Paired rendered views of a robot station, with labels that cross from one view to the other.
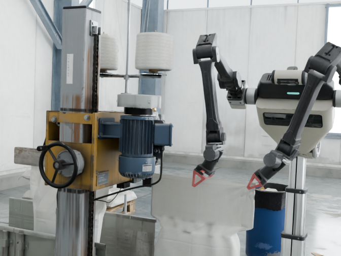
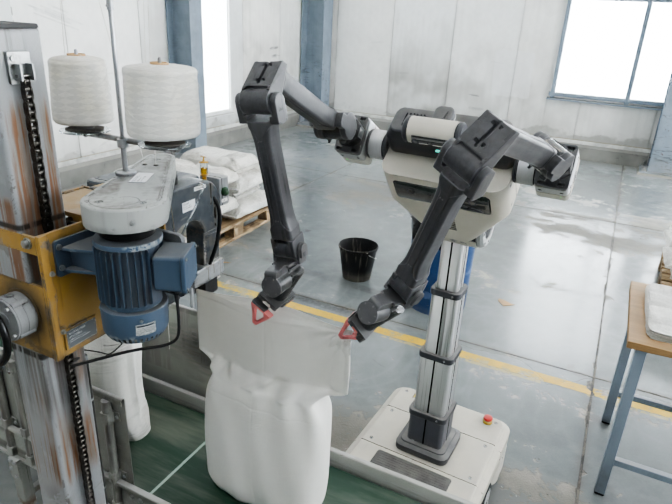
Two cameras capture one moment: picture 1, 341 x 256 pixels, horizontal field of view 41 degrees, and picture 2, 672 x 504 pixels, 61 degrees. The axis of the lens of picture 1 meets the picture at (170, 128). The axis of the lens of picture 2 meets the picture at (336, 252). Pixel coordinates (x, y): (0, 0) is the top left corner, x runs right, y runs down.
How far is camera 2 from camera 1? 0.91 m
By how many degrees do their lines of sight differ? 20
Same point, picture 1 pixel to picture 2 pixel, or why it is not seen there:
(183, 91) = (364, 24)
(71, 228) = (40, 405)
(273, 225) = not seen: hidden behind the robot
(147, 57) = (139, 120)
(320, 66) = (462, 168)
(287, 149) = (403, 290)
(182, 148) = (360, 108)
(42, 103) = (153, 52)
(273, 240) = not seen: hidden behind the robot
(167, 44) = (178, 92)
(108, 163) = (94, 303)
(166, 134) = (174, 274)
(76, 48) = not seen: outside the picture
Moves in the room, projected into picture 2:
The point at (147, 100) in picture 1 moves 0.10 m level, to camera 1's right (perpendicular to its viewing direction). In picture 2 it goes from (127, 221) to (175, 224)
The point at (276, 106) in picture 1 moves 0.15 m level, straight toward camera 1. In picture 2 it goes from (415, 174) to (406, 187)
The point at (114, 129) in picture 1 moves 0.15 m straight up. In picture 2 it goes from (85, 258) to (76, 194)
